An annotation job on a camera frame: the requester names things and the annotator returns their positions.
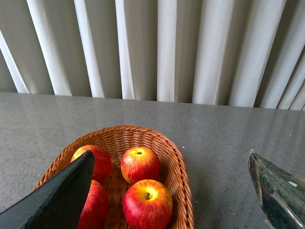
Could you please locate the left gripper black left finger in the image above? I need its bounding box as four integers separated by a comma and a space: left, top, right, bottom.
0, 150, 95, 229

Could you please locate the white pleated curtain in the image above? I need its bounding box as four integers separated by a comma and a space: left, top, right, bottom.
0, 0, 305, 110

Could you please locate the left brown wicker basket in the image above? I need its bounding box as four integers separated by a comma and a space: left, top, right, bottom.
36, 125, 194, 229

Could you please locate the rear left apple in basket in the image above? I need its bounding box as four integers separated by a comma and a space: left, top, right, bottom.
71, 145, 112, 184

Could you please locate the red yellow apple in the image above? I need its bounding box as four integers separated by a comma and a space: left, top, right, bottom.
121, 146, 161, 185
122, 179, 173, 229

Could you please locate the apple in basket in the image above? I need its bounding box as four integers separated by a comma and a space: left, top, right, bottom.
71, 145, 112, 184
77, 180, 109, 229

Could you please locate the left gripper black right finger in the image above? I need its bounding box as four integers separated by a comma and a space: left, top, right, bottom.
248, 150, 305, 229

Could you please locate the front left apple in basket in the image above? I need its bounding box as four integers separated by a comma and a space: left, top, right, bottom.
77, 180, 109, 229

